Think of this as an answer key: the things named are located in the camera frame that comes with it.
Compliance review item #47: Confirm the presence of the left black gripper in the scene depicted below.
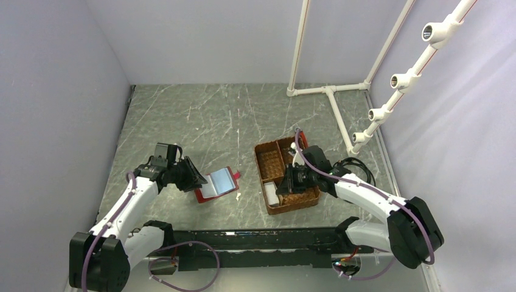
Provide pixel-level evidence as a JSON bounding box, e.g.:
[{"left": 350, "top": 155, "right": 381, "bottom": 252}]
[{"left": 168, "top": 156, "right": 207, "bottom": 192}]

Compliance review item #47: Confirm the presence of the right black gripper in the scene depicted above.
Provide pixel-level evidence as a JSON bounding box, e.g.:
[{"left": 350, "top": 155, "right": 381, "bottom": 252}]
[{"left": 276, "top": 163, "right": 318, "bottom": 195}]

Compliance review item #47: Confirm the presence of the white card stack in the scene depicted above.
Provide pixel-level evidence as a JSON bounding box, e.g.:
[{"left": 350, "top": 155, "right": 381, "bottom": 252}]
[{"left": 263, "top": 181, "right": 280, "bottom": 207}]

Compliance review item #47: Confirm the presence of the red leather card holder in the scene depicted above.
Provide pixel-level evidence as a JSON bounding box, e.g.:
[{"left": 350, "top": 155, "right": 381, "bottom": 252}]
[{"left": 194, "top": 166, "right": 241, "bottom": 204}]

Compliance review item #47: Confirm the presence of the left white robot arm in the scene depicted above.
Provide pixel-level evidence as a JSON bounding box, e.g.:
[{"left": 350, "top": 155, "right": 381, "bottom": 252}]
[{"left": 68, "top": 143, "right": 207, "bottom": 291}]

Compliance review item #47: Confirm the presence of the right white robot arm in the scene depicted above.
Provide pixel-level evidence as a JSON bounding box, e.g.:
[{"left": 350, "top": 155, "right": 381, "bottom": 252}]
[{"left": 276, "top": 144, "right": 444, "bottom": 269}]

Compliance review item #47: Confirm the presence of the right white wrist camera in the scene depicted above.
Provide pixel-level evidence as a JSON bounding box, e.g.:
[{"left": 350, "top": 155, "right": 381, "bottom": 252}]
[{"left": 288, "top": 142, "right": 305, "bottom": 165}]

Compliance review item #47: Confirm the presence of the black cable bundle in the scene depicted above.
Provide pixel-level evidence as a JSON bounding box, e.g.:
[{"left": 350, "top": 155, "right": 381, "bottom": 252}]
[{"left": 336, "top": 157, "right": 377, "bottom": 186}]

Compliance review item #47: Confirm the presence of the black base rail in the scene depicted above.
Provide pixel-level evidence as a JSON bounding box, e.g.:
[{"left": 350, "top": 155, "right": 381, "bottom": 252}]
[{"left": 150, "top": 228, "right": 374, "bottom": 271}]

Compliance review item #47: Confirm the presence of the white pvc pipe frame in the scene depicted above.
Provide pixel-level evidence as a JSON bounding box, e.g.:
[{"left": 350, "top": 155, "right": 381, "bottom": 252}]
[{"left": 286, "top": 0, "right": 478, "bottom": 157}]

